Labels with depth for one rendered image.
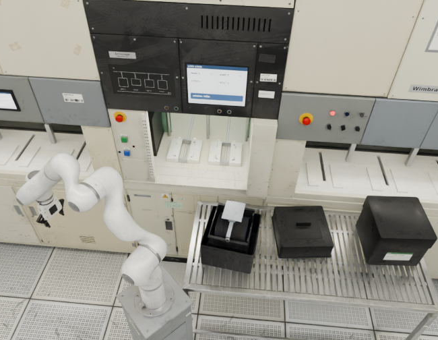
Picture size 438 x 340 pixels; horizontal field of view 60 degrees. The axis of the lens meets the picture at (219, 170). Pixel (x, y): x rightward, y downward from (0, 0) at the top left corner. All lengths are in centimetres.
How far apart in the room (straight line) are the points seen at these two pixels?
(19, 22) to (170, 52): 67
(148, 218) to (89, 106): 92
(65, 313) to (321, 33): 239
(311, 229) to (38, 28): 168
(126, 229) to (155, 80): 74
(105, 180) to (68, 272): 171
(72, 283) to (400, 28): 261
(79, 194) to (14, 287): 183
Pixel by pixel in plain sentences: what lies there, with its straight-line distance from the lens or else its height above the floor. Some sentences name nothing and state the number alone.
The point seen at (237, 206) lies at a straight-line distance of 192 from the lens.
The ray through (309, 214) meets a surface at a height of 86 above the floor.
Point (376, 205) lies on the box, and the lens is 220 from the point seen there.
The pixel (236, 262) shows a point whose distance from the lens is 200.
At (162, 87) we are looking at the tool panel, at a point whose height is 155.
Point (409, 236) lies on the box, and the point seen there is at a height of 101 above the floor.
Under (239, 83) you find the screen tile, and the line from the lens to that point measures 183.
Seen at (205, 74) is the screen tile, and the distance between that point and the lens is 182.
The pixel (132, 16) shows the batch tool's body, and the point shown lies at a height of 189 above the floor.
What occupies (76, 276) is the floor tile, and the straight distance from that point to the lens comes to 311.
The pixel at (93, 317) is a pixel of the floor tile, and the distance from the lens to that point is 291.
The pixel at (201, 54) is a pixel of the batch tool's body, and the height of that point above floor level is 173.
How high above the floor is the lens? 254
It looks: 44 degrees down
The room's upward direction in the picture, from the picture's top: 1 degrees clockwise
